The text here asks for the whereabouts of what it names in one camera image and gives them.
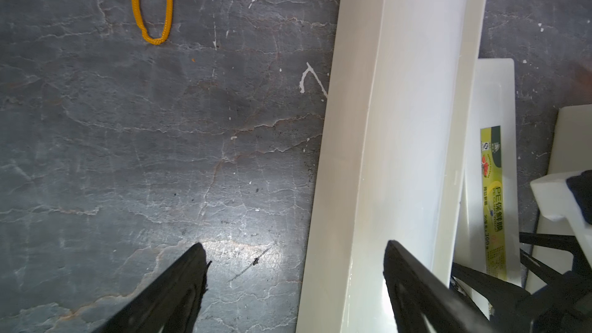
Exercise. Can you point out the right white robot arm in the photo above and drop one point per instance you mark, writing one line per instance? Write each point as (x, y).
(420, 301)

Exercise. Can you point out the white wrap dispenser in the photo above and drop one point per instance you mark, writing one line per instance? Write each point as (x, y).
(487, 236)

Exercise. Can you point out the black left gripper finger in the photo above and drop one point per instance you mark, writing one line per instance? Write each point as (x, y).
(171, 303)

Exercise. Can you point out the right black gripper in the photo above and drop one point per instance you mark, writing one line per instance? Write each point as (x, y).
(420, 301)

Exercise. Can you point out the white dispenser base tray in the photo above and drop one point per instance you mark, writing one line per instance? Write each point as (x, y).
(392, 156)
(560, 211)

